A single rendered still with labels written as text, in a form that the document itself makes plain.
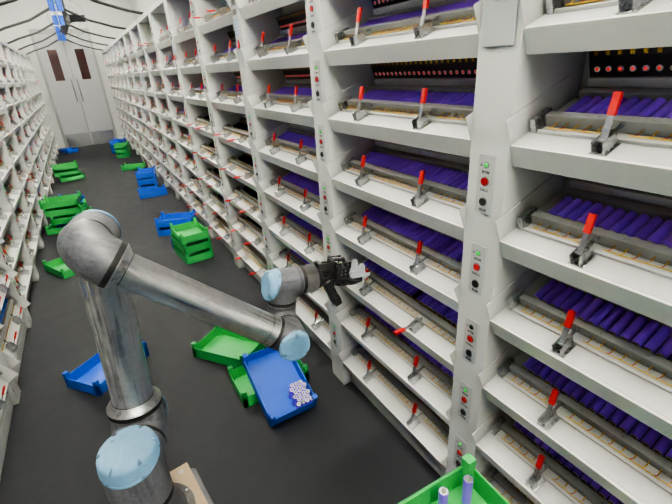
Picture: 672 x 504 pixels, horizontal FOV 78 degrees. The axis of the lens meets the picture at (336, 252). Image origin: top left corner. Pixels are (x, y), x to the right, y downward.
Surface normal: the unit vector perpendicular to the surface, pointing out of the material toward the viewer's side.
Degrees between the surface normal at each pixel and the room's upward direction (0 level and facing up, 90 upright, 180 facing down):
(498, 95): 90
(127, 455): 2
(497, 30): 90
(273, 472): 0
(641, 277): 21
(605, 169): 111
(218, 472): 0
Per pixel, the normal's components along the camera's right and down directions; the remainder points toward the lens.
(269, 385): 0.16, -0.69
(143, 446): -0.08, -0.90
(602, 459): -0.36, -0.76
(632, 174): -0.78, 0.57
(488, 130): -0.86, 0.26
